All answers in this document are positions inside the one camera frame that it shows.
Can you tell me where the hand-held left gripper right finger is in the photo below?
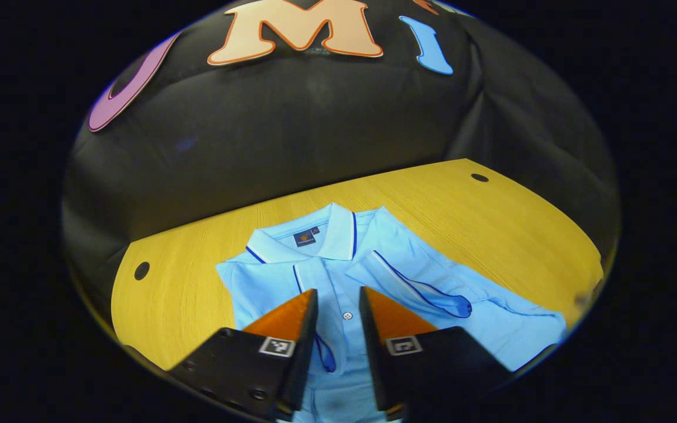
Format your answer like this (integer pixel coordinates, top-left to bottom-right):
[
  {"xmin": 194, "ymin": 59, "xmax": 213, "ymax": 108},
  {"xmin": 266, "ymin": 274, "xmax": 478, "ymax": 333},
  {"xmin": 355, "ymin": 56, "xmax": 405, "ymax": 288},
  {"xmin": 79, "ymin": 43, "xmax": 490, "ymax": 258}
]
[{"xmin": 359, "ymin": 286, "xmax": 515, "ymax": 421}]

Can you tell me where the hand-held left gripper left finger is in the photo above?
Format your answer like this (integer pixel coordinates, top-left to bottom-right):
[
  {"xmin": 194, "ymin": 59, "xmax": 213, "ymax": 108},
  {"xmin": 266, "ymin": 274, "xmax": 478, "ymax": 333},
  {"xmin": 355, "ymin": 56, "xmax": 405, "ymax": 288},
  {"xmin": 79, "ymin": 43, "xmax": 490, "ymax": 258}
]
[{"xmin": 168, "ymin": 288, "xmax": 319, "ymax": 421}]

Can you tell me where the light blue T-shirt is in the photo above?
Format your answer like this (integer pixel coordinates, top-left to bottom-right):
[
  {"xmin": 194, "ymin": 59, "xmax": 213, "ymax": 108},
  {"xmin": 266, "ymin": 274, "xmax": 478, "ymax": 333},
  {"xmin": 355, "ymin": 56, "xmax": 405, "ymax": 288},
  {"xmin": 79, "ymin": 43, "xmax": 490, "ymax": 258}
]
[{"xmin": 216, "ymin": 203, "xmax": 568, "ymax": 423}]

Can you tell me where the black backdrop cloth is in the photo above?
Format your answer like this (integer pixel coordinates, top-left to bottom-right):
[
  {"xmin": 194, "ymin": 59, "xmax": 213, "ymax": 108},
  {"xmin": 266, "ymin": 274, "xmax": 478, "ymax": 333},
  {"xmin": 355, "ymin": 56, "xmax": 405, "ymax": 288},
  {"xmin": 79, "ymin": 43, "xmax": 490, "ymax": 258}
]
[{"xmin": 61, "ymin": 0, "xmax": 621, "ymax": 306}]

